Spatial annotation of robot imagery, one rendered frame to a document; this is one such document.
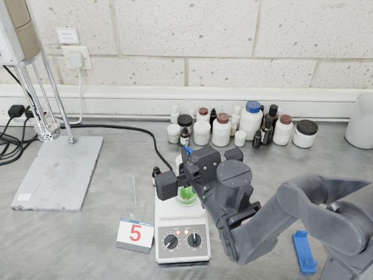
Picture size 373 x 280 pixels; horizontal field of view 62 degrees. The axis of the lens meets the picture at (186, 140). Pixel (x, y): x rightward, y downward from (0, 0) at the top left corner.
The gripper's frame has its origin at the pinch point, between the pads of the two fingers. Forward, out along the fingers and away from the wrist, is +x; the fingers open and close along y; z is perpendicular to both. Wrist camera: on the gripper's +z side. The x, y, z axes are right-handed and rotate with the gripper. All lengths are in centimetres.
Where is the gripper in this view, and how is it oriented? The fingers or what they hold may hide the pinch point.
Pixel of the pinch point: (189, 157)
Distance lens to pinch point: 66.1
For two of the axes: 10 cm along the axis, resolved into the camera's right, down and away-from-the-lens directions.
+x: -4.2, -6.1, 6.8
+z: -0.1, -7.4, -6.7
